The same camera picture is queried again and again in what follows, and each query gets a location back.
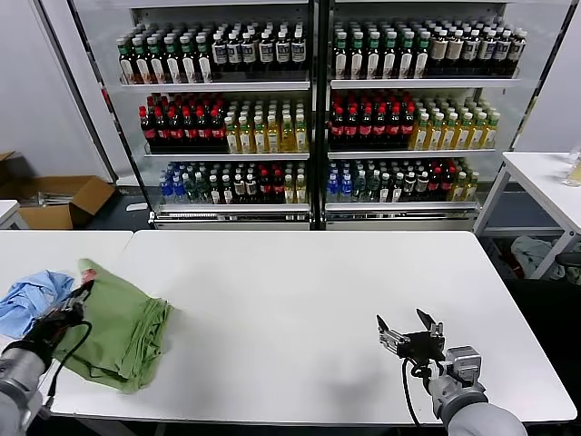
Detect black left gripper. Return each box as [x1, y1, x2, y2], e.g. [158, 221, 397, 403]
[5, 280, 96, 365]

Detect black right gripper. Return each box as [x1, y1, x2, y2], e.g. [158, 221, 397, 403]
[375, 308, 447, 366]

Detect light green polo shirt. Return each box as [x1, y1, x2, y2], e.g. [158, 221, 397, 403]
[52, 257, 176, 395]

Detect grey clothes pile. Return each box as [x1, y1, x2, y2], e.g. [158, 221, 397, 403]
[510, 234, 566, 279]

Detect crumpled light blue shirt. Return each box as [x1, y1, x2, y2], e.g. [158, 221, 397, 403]
[0, 270, 76, 340]

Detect open cardboard box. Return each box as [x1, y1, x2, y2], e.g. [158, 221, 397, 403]
[0, 174, 117, 231]

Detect metal rods bundle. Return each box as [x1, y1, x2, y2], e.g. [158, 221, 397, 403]
[35, 191, 76, 205]

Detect small white table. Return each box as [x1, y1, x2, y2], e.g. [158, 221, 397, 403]
[0, 199, 28, 231]

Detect black chair part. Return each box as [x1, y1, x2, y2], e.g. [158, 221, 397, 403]
[556, 252, 581, 273]

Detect glass cabinet door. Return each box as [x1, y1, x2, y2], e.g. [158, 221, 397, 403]
[35, 0, 153, 219]
[507, 0, 581, 154]

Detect clear bottle yellowish liquid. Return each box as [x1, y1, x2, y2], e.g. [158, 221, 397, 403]
[560, 152, 581, 187]

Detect glass beverage display cabinet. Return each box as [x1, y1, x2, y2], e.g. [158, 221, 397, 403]
[128, 0, 320, 232]
[319, 0, 527, 232]

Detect green cap dark tea bottle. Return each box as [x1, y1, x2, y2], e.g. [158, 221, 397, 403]
[178, 35, 197, 84]
[365, 31, 381, 79]
[147, 35, 166, 85]
[193, 34, 212, 84]
[334, 31, 350, 79]
[398, 30, 414, 79]
[116, 38, 136, 85]
[413, 30, 430, 79]
[381, 31, 399, 79]
[350, 31, 366, 79]
[132, 36, 151, 85]
[162, 35, 182, 84]

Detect dark bottle white blue label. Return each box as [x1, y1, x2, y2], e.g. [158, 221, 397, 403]
[258, 31, 275, 72]
[241, 31, 257, 72]
[290, 29, 307, 71]
[226, 32, 242, 72]
[212, 32, 228, 72]
[273, 30, 291, 72]

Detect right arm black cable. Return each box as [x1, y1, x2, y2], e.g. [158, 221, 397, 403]
[400, 358, 432, 428]

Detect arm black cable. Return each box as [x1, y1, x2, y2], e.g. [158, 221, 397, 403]
[44, 320, 94, 410]
[400, 358, 432, 428]

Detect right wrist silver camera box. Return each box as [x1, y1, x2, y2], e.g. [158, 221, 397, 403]
[444, 345, 484, 386]

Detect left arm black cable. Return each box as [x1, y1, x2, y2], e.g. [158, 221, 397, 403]
[44, 320, 94, 410]

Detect white metal frame table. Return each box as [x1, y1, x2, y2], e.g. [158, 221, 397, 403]
[471, 150, 581, 276]

